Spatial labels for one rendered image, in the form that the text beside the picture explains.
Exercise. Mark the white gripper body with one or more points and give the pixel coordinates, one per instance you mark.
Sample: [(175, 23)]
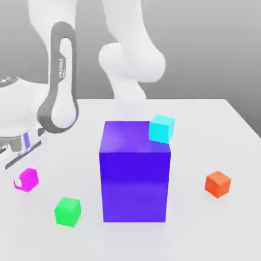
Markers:
[(22, 156)]

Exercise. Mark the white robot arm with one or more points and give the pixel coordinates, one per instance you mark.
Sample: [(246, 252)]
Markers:
[(132, 61)]

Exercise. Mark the small green cube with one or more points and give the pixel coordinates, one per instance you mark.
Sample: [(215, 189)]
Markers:
[(67, 212)]

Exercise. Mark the small cyan cube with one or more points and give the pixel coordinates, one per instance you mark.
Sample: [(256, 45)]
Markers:
[(161, 130)]

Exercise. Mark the small orange cube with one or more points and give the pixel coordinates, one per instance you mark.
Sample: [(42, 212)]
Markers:
[(217, 184)]

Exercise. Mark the small magenta cube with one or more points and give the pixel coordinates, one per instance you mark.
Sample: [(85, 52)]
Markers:
[(29, 179)]

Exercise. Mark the large purple box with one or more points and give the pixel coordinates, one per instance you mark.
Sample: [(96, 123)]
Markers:
[(134, 183)]

